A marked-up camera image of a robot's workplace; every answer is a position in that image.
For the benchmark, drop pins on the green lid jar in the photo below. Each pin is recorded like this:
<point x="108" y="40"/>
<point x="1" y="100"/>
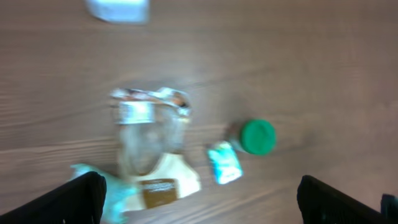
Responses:
<point x="253" y="136"/>

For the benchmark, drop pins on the green white tissue pack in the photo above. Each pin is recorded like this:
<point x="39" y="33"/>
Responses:
<point x="225" y="162"/>

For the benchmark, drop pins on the teal white snack packet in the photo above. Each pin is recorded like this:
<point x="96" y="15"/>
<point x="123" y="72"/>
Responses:
<point x="117" y="192"/>

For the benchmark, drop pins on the brown pastry bag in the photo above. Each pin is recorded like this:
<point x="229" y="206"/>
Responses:
<point x="151" y="129"/>

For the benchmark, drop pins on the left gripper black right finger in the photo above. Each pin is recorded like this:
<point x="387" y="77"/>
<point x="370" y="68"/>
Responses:
<point x="320" y="203"/>

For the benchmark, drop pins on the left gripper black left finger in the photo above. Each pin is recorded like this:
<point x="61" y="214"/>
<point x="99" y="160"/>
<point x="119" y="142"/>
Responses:
<point x="79" y="201"/>

